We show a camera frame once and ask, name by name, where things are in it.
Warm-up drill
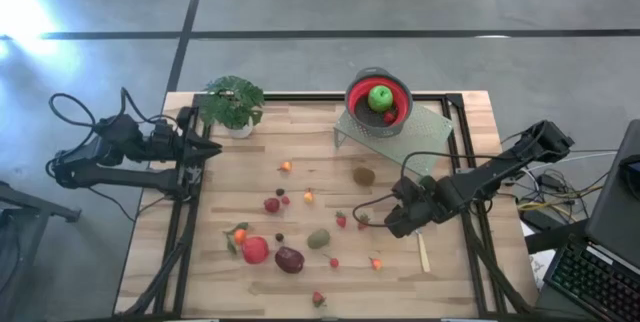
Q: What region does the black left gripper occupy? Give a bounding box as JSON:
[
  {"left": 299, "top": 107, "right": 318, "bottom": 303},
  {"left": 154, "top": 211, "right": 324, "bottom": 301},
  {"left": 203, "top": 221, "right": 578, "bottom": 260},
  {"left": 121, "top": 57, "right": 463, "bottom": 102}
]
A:
[{"left": 164, "top": 105, "right": 223, "bottom": 186}]

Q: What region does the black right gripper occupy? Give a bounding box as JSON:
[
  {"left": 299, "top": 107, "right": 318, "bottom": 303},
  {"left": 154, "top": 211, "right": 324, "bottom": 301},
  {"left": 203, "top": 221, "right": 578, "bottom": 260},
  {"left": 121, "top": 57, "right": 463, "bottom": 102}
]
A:
[{"left": 384, "top": 175, "right": 450, "bottom": 240}]

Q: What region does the brown kiwi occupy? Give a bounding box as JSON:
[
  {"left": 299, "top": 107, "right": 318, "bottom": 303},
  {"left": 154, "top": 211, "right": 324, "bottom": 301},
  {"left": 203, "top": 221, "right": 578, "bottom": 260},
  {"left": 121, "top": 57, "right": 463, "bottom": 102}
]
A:
[{"left": 351, "top": 166, "right": 377, "bottom": 188}]

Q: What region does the orange tangerine with leaves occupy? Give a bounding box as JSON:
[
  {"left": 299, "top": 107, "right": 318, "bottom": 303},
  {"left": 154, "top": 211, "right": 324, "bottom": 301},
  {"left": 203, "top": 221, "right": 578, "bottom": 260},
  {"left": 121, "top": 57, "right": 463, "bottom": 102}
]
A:
[{"left": 223, "top": 221, "right": 251, "bottom": 257}]

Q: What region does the large red apple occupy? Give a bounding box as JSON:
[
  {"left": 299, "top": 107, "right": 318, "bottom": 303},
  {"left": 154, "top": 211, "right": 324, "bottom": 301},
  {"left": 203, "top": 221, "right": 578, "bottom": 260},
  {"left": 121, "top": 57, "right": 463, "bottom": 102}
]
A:
[{"left": 241, "top": 235, "right": 271, "bottom": 266}]

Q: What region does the green apple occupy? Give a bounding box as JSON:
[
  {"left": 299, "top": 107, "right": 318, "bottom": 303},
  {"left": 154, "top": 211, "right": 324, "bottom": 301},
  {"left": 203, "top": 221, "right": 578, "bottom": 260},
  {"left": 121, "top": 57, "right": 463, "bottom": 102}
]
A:
[{"left": 367, "top": 85, "right": 395, "bottom": 114}]

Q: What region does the red collapsible colander grey rim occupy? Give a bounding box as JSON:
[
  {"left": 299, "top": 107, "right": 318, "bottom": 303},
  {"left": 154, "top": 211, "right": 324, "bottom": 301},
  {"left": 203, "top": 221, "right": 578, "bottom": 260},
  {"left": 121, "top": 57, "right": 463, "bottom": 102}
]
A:
[{"left": 344, "top": 66, "right": 414, "bottom": 139}]

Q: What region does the dark purple plum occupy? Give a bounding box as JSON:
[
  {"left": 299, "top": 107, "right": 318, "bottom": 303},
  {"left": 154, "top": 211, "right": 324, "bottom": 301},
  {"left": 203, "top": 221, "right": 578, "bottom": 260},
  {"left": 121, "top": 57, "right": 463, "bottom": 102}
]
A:
[{"left": 273, "top": 245, "right": 306, "bottom": 275}]

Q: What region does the potted green plant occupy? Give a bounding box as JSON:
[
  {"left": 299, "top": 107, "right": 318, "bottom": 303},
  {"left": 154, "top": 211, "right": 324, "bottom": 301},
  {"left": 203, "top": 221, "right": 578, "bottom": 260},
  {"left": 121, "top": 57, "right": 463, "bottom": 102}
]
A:
[{"left": 196, "top": 75, "right": 266, "bottom": 140}]

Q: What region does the black power adapter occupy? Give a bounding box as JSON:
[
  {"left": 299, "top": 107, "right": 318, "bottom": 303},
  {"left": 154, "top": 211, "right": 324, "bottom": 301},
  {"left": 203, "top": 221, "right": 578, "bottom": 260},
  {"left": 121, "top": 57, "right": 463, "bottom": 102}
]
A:
[{"left": 538, "top": 173, "right": 565, "bottom": 191}]

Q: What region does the white paper sheet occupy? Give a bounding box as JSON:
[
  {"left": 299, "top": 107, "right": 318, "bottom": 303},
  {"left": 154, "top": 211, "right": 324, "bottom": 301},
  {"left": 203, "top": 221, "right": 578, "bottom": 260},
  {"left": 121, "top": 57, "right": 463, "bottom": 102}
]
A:
[{"left": 528, "top": 253, "right": 553, "bottom": 289}]

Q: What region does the grey side table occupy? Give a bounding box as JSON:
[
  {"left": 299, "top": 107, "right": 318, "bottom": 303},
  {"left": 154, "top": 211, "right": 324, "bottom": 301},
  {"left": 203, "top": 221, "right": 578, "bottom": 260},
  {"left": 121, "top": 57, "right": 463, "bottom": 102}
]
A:
[{"left": 0, "top": 180, "right": 83, "bottom": 322}]

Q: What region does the black backlit keyboard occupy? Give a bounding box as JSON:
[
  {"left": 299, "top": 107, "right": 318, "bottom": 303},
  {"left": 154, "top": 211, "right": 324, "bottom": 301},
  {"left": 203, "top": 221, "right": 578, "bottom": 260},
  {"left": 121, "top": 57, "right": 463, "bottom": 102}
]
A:
[{"left": 542, "top": 239, "right": 640, "bottom": 322}]

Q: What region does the dark computer desk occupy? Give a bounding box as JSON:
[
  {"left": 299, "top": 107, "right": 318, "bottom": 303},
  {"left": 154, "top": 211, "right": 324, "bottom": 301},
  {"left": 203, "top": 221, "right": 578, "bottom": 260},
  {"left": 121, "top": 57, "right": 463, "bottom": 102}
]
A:
[{"left": 524, "top": 119, "right": 640, "bottom": 269}]

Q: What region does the knife with cream handle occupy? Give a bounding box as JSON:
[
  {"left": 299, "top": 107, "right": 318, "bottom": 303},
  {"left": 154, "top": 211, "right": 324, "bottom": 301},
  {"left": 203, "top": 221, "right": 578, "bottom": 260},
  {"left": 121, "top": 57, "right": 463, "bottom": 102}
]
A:
[{"left": 414, "top": 228, "right": 432, "bottom": 274}]

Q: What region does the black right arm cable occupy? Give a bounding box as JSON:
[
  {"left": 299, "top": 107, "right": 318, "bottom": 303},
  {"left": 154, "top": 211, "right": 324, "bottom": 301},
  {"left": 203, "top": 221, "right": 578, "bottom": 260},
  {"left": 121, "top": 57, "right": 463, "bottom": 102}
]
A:
[{"left": 351, "top": 150, "right": 506, "bottom": 229}]

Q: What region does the black aluminium table frame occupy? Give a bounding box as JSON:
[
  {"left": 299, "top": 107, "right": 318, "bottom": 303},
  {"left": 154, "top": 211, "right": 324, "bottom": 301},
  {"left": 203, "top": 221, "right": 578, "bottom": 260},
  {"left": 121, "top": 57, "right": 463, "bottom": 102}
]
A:
[{"left": 113, "top": 91, "right": 539, "bottom": 321}]

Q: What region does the yellow cable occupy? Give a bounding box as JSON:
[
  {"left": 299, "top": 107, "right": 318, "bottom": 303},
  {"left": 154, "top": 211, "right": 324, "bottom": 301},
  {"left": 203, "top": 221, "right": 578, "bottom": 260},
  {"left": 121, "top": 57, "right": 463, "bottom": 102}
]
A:
[{"left": 516, "top": 184, "right": 606, "bottom": 213}]

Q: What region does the white cable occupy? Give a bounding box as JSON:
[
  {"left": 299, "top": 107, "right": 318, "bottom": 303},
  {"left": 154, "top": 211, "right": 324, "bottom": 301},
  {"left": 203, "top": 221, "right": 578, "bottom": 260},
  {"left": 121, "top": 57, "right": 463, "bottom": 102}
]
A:
[{"left": 524, "top": 149, "right": 620, "bottom": 176}]

